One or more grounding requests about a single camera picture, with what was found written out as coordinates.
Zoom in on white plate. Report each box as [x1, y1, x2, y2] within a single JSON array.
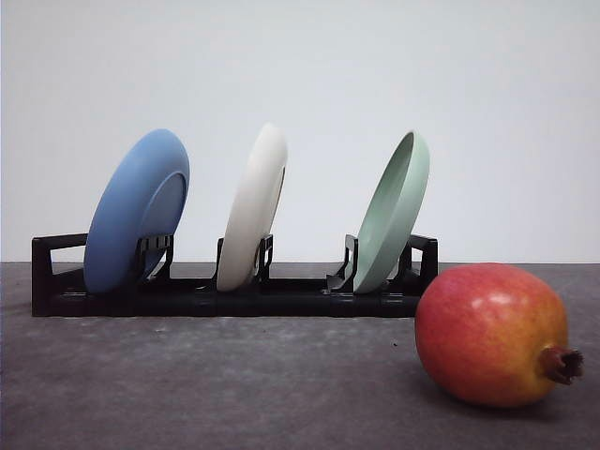
[[217, 123, 288, 292]]

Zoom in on red pomegranate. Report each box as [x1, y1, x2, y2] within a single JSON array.
[[415, 263, 585, 408]]

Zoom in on green plate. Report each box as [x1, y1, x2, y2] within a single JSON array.
[[353, 131, 430, 294]]

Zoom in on blue plate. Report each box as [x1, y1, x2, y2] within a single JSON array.
[[83, 128, 191, 295]]

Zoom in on black plate rack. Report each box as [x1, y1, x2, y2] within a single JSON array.
[[31, 232, 439, 318]]

